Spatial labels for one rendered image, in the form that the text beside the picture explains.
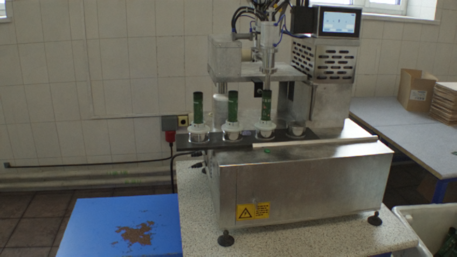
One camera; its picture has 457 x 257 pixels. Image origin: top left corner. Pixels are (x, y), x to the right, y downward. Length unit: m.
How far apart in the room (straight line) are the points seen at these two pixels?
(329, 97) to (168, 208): 0.83
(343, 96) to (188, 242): 0.74
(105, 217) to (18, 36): 1.63
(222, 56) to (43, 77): 1.81
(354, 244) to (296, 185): 0.28
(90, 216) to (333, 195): 1.01
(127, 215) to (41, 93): 1.49
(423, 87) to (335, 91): 1.51
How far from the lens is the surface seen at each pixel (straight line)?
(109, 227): 1.49
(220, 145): 1.08
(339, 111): 1.29
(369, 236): 1.24
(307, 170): 1.07
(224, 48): 1.14
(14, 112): 2.89
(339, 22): 1.21
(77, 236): 1.48
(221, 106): 1.21
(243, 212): 1.08
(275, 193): 1.07
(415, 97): 2.71
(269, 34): 1.05
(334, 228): 1.23
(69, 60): 2.64
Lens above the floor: 1.48
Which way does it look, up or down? 22 degrees down
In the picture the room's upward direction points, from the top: 1 degrees clockwise
